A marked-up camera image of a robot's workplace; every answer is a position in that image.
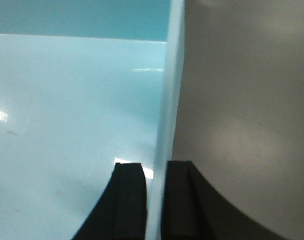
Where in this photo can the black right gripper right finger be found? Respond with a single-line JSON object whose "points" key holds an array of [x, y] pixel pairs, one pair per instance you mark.
{"points": [[194, 210]]}

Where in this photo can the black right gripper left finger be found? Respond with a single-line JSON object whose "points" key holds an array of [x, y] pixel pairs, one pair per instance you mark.
{"points": [[121, 211]]}

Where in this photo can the light blue bin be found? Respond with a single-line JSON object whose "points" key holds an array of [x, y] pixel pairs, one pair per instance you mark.
{"points": [[84, 85]]}

